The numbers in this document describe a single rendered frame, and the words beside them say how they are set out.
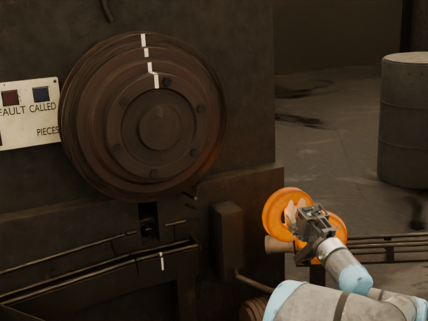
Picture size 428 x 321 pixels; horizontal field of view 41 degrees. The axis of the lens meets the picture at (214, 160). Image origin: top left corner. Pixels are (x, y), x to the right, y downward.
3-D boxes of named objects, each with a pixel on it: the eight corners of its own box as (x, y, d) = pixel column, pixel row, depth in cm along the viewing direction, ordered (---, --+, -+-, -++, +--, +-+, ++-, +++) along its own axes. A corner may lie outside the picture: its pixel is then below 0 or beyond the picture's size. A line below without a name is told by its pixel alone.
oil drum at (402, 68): (359, 171, 437) (363, 55, 410) (419, 158, 460) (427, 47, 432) (414, 196, 385) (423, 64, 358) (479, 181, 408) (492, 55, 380)
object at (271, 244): (268, 249, 184) (265, 232, 182) (295, 248, 182) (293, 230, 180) (266, 258, 178) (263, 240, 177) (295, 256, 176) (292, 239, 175)
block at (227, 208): (210, 269, 188) (207, 202, 181) (232, 263, 191) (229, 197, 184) (224, 284, 179) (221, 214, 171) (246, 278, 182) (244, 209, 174)
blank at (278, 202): (258, 194, 159) (264, 198, 156) (306, 180, 164) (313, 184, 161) (264, 244, 164) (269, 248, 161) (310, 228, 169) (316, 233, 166)
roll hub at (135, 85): (107, 183, 151) (96, 78, 142) (205, 165, 161) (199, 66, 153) (113, 189, 146) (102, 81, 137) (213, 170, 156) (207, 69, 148)
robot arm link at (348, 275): (348, 308, 136) (346, 286, 131) (323, 277, 144) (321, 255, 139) (376, 294, 137) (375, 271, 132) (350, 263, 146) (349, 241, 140)
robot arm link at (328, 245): (345, 266, 146) (318, 272, 143) (335, 255, 149) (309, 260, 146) (352, 244, 142) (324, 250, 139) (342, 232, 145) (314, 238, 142)
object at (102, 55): (69, 209, 159) (46, 39, 145) (221, 179, 177) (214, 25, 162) (74, 218, 153) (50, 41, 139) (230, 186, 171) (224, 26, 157)
